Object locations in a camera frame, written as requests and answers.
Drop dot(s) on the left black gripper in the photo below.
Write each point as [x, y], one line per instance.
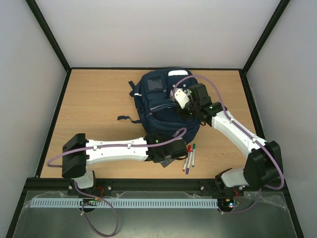
[166, 162]

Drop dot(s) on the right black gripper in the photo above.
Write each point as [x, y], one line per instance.
[187, 112]

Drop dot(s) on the navy blue student backpack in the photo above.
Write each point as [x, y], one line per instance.
[157, 112]

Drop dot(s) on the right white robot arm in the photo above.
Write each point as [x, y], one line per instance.
[263, 159]

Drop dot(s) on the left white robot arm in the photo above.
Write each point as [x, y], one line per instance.
[83, 152]

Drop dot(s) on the purple marker pen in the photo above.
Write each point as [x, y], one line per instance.
[189, 163]

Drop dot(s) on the red marker pen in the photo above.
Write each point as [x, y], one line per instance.
[187, 158]

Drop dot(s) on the green marker pen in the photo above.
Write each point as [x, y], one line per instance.
[193, 155]

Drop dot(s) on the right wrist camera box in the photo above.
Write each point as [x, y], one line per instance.
[180, 97]

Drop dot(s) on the light blue cable duct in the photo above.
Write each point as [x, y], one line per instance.
[123, 203]

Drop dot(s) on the black aluminium frame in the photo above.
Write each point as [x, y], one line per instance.
[161, 184]

